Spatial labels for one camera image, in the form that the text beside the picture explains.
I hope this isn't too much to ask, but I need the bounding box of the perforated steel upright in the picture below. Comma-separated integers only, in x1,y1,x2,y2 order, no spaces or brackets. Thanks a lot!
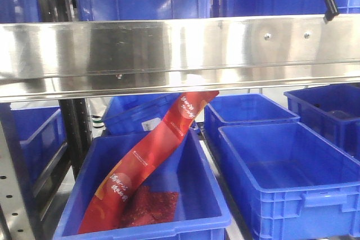
1,128,36,239

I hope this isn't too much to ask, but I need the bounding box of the left rail screw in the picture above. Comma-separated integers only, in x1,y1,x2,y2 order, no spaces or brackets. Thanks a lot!
264,33,272,40

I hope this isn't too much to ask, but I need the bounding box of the black shelf upright post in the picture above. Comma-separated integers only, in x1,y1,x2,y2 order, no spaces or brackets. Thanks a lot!
58,98,92,179

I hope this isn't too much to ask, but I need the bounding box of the stainless steel shelf rail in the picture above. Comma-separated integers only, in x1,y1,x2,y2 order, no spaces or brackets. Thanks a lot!
1,14,359,102

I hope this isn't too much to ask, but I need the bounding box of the red snack package strip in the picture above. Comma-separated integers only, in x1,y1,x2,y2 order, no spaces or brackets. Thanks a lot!
78,90,219,234

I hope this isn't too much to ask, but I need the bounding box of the red dried meat sheet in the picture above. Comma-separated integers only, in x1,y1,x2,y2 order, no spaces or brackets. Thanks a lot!
119,185,179,228

